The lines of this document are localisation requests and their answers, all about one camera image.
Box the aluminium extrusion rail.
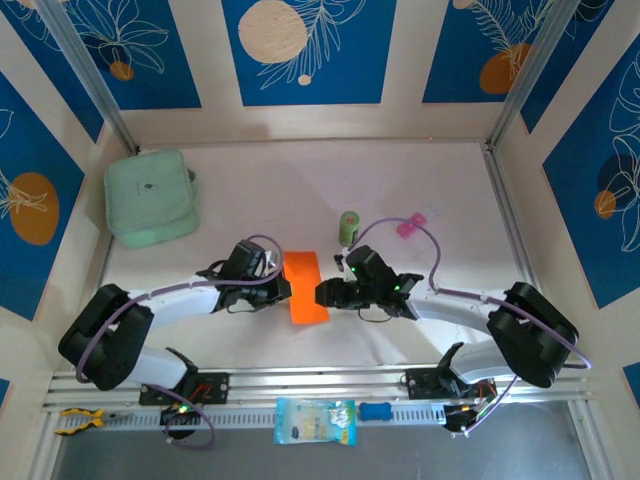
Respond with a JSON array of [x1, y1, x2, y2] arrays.
[[42, 360, 594, 414]]

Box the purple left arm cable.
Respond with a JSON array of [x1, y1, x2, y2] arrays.
[[74, 233, 286, 451]]

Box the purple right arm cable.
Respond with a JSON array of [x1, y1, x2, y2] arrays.
[[352, 216, 594, 439]]

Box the green can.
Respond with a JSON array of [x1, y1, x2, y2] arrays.
[[339, 210, 362, 248]]

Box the pink plastic box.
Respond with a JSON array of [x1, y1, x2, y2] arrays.
[[395, 211, 429, 239]]

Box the blue bone-shaped object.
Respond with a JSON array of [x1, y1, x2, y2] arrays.
[[359, 401, 393, 423]]

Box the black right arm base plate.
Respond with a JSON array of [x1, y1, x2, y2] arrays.
[[399, 367, 499, 401]]

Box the white slotted cable duct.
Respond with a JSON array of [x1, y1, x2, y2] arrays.
[[54, 399, 451, 435]]

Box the aluminium frame post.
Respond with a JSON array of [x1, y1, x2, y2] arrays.
[[37, 0, 141, 154], [484, 0, 589, 151]]

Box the yellow-handled pliers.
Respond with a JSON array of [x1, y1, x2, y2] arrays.
[[53, 407, 134, 436]]

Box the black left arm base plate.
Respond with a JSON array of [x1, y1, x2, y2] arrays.
[[138, 371, 231, 406]]

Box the orange square paper sheet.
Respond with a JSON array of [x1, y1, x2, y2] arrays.
[[282, 249, 332, 326]]

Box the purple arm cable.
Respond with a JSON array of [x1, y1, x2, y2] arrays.
[[352, 216, 594, 439], [74, 233, 286, 451]]

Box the mint green fabric pouch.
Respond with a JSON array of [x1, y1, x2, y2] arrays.
[[103, 148, 204, 250]]

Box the wet wipes packet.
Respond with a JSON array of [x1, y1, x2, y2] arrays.
[[273, 397, 359, 446]]

